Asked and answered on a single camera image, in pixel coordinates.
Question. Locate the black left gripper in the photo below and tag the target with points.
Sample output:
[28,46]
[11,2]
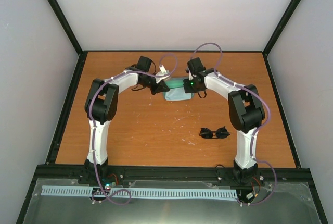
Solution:
[159,87]

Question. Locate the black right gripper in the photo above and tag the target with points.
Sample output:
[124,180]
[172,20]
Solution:
[188,89]

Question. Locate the grey green glasses case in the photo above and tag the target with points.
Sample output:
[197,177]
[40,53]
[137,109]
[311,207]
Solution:
[175,83]

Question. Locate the light blue cleaning cloth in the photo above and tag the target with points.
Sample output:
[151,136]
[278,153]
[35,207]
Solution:
[177,94]

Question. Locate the black round sunglasses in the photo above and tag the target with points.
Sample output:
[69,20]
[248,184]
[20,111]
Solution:
[220,133]

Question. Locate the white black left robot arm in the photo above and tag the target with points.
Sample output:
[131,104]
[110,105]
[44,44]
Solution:
[101,106]

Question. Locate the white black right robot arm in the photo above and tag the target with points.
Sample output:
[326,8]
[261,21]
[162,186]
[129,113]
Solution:
[246,113]

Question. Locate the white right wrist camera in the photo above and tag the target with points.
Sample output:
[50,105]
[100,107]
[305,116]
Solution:
[190,75]

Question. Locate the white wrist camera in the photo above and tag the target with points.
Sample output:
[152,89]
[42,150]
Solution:
[190,75]
[163,74]

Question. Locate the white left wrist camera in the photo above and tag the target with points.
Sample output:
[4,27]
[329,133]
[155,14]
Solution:
[163,74]

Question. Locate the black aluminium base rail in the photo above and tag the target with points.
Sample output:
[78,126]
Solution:
[126,174]

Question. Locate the light blue slotted cable duct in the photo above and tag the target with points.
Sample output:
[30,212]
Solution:
[145,193]

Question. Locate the black left frame post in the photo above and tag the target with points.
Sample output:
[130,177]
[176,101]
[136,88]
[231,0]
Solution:
[65,25]

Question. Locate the black frame post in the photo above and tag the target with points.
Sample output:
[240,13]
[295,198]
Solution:
[291,8]
[65,25]

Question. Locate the black right frame post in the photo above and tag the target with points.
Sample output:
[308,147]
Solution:
[291,8]

